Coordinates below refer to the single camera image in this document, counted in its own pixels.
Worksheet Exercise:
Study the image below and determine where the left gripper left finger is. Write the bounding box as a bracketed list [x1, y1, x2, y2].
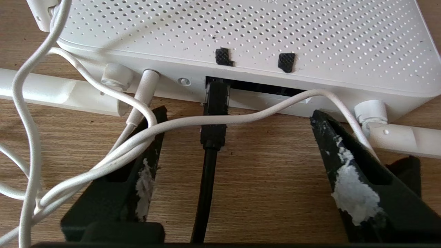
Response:
[61, 106, 168, 242]

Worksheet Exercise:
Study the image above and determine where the black ethernet cable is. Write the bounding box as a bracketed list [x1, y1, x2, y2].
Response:
[191, 77, 231, 244]

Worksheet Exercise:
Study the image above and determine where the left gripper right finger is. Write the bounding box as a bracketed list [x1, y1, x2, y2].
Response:
[309, 110, 441, 243]

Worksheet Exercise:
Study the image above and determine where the white router with antennas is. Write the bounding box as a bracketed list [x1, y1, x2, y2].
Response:
[0, 0, 441, 159]

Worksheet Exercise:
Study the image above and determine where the white power adapter with cord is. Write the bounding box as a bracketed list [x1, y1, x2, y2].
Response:
[0, 0, 379, 248]

